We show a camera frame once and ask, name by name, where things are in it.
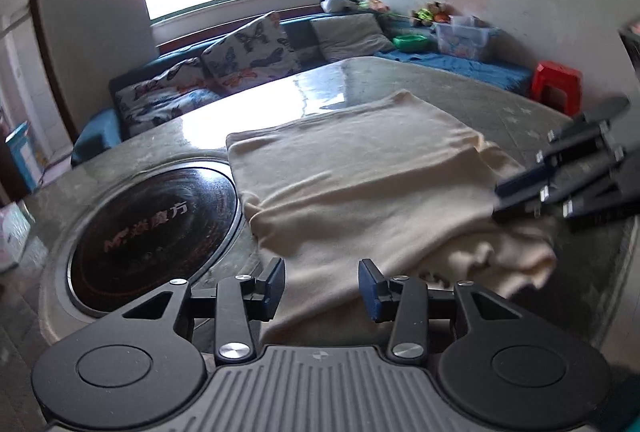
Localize black round induction cooktop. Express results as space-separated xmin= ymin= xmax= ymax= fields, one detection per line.
xmin=66 ymin=167 xmax=241 ymax=319

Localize blue corner sofa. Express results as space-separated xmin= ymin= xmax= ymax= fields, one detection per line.
xmin=70 ymin=10 xmax=534 ymax=165

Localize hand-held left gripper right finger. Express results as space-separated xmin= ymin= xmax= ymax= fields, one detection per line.
xmin=358 ymin=259 xmax=521 ymax=365

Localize small plush toys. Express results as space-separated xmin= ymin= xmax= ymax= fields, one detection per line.
xmin=412 ymin=2 xmax=452 ymax=26

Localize green plastic bowl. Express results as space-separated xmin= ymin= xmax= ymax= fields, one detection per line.
xmin=392 ymin=34 xmax=430 ymax=53

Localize black white panda plush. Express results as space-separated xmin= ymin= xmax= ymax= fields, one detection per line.
xmin=320 ymin=0 xmax=359 ymax=15

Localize upright butterfly print pillow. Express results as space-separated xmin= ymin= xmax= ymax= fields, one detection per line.
xmin=201 ymin=10 xmax=304 ymax=95

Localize dark wooden door frame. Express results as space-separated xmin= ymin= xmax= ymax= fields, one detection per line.
xmin=0 ymin=0 xmax=77 ymax=205

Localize clear plastic storage box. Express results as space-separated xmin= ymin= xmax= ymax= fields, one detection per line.
xmin=432 ymin=16 xmax=501 ymax=63

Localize red plastic stool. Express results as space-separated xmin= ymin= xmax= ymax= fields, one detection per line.
xmin=530 ymin=60 xmax=584 ymax=115

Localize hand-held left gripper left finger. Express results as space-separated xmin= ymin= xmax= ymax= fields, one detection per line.
xmin=122 ymin=258 xmax=286 ymax=365

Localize light blue cabinet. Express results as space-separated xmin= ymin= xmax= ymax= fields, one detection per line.
xmin=4 ymin=121 xmax=46 ymax=193

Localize cream knit garment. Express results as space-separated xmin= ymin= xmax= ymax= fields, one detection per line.
xmin=226 ymin=90 xmax=558 ymax=348

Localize flat butterfly print pillow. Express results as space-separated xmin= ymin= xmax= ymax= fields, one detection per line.
xmin=114 ymin=56 xmax=222 ymax=139

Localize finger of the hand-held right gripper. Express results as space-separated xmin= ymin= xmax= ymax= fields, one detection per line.
xmin=492 ymin=167 xmax=640 ymax=233
xmin=495 ymin=96 xmax=631 ymax=201

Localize pink white tissue pack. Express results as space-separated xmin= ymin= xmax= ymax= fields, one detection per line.
xmin=0 ymin=202 xmax=35 ymax=273

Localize grey plain pillow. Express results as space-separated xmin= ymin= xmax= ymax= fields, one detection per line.
xmin=309 ymin=13 xmax=396 ymax=63

